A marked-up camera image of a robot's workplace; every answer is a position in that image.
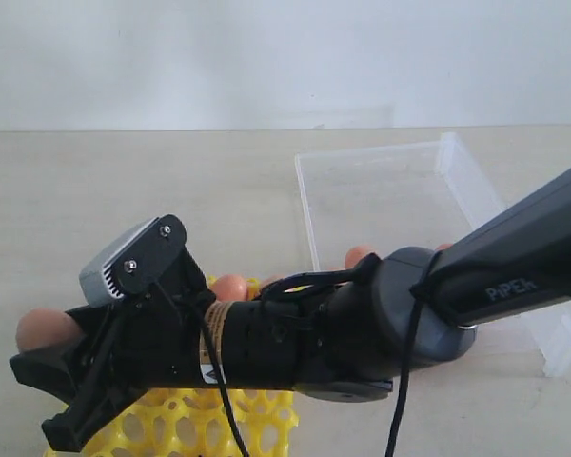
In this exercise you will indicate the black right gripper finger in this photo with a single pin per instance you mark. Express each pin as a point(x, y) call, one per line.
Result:
point(70, 360)

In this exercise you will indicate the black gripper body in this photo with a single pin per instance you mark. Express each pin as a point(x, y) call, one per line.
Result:
point(173, 331)

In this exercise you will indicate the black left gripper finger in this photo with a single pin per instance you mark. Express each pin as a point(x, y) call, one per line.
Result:
point(90, 407)

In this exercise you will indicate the brown egg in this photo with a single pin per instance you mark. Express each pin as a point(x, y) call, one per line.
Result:
point(269, 281)
point(443, 246)
point(230, 287)
point(356, 254)
point(43, 327)

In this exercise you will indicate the yellow plastic egg tray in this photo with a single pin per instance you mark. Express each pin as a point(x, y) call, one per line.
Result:
point(192, 422)

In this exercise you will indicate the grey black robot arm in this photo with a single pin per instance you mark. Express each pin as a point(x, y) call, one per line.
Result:
point(426, 304)

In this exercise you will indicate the clear plastic container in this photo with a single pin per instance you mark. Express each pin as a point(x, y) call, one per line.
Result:
point(419, 194)

